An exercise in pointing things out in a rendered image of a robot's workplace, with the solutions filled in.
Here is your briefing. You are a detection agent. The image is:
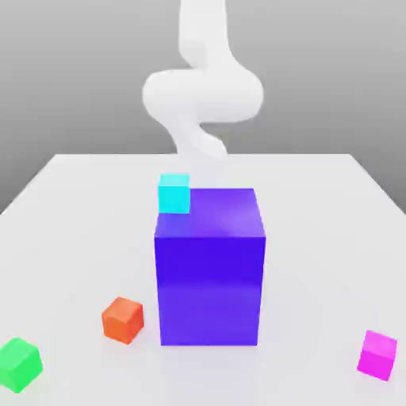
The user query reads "small orange cube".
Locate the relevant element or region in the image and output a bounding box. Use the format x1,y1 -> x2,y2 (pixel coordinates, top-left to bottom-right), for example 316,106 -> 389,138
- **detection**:
101,297 -> 145,346

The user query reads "small cyan cube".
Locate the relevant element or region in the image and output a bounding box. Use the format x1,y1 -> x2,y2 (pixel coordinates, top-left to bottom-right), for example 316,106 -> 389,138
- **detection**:
157,173 -> 191,215

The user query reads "small green cube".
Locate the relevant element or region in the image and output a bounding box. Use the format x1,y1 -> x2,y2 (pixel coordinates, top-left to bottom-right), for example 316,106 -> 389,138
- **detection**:
0,336 -> 44,395

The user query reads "large purple box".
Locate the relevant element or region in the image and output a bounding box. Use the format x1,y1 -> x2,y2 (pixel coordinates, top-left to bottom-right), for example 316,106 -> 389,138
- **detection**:
154,187 -> 266,347

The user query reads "small magenta cube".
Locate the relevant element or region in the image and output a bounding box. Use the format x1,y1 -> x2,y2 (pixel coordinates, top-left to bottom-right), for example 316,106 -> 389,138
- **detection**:
356,329 -> 399,382

